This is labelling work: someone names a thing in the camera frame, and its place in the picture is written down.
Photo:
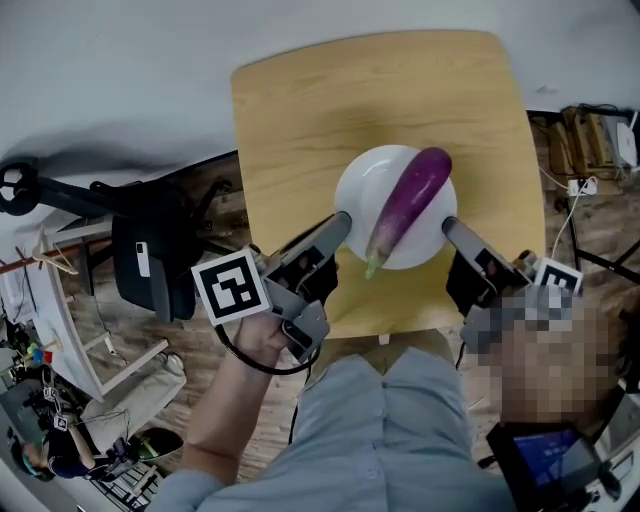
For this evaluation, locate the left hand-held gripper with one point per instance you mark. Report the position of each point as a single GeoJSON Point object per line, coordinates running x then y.
{"type": "Point", "coordinates": [230, 287]}

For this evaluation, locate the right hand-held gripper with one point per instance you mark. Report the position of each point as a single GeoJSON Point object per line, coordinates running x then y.
{"type": "Point", "coordinates": [557, 277]}

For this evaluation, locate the white round plate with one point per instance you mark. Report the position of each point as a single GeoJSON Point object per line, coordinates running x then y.
{"type": "Point", "coordinates": [365, 195]}

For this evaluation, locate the purple eggplant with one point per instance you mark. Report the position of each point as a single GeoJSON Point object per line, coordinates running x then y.
{"type": "Point", "coordinates": [410, 200]}

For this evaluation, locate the person's left forearm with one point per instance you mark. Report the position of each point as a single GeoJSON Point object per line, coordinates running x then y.
{"type": "Point", "coordinates": [230, 415]}

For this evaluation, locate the person's right forearm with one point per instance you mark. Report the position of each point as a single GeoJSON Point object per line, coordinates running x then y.
{"type": "Point", "coordinates": [550, 370]}

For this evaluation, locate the person's left hand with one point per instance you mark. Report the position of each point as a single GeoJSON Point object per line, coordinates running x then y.
{"type": "Point", "coordinates": [260, 340]}

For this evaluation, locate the khaki trousers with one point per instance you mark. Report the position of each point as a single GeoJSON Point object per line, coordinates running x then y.
{"type": "Point", "coordinates": [370, 352]}

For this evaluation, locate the white power strip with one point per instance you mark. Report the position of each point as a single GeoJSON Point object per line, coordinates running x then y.
{"type": "Point", "coordinates": [582, 187]}

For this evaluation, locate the cardboard boxes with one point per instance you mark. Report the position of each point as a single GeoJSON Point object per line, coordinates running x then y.
{"type": "Point", "coordinates": [585, 142]}

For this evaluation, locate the black office chair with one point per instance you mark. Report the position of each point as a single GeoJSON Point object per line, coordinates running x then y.
{"type": "Point", "coordinates": [150, 230]}

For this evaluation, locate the white phone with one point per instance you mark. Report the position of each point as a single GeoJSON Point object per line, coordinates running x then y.
{"type": "Point", "coordinates": [143, 260]}

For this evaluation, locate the light blue shirt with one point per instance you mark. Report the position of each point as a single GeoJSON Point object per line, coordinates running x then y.
{"type": "Point", "coordinates": [380, 440]}

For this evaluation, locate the white router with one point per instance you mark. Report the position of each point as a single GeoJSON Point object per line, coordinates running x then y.
{"type": "Point", "coordinates": [627, 142]}

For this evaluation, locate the black tablet device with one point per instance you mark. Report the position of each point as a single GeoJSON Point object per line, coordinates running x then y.
{"type": "Point", "coordinates": [545, 460]}

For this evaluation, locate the wooden coat rack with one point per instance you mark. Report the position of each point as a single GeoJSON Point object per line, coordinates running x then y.
{"type": "Point", "coordinates": [50, 257]}

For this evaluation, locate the white desk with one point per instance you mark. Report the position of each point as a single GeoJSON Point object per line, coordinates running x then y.
{"type": "Point", "coordinates": [55, 320]}

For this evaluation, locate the black metal frame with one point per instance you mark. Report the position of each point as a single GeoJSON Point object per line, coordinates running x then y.
{"type": "Point", "coordinates": [605, 262]}

